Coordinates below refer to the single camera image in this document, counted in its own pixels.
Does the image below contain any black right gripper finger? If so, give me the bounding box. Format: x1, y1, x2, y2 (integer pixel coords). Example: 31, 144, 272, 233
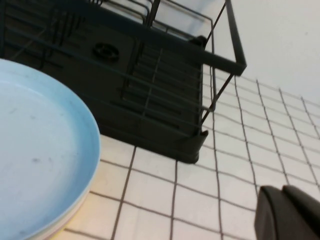
254, 184, 320, 240

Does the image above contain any light blue plate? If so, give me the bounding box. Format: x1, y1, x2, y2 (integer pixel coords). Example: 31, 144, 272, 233
0, 58, 102, 240

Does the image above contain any pale green plate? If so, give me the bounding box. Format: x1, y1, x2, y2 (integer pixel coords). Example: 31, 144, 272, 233
37, 147, 104, 240

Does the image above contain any white grid-pattern table mat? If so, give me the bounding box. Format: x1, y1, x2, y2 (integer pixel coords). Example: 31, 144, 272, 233
53, 67, 320, 240

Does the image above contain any black plastic drain tray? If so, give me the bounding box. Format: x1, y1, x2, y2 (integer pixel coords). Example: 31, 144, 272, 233
0, 0, 210, 165

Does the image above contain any black wire dish rack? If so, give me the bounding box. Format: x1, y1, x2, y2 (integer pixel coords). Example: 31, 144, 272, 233
0, 0, 248, 138

